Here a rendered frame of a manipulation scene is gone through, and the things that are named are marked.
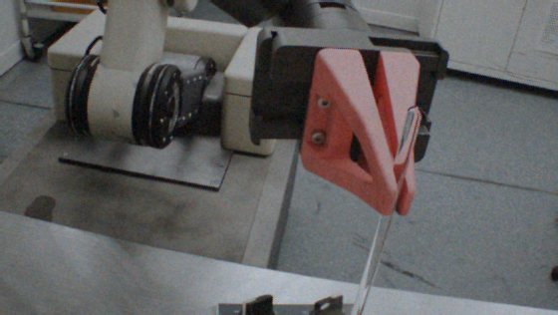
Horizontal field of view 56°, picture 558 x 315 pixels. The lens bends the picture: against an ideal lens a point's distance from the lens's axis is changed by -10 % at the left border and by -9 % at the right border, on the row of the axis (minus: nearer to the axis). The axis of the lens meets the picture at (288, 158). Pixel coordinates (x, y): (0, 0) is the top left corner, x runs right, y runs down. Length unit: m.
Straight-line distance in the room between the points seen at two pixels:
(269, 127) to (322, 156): 0.04
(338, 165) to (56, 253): 0.37
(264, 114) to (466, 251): 1.54
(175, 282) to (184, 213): 0.66
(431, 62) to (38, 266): 0.41
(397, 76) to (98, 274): 0.37
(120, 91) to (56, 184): 0.32
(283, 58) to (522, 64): 2.63
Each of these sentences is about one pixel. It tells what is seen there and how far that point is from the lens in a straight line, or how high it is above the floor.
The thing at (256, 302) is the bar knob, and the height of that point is 0.82.
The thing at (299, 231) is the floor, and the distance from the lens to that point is 1.72.
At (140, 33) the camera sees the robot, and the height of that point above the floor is 0.72.
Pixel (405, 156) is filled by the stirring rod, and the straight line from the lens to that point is 0.23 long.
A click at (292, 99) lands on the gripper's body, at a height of 1.00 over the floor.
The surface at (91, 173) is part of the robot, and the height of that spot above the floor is 0.36.
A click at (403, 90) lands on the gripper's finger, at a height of 1.03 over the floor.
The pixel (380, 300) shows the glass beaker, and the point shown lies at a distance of 0.32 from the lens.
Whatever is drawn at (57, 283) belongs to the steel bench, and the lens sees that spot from 0.55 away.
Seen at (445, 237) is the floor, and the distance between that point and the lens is 1.83.
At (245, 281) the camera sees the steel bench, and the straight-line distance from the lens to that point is 0.54.
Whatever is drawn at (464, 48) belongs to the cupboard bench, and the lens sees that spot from 2.78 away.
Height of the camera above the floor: 1.15
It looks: 35 degrees down
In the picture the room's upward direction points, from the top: 7 degrees clockwise
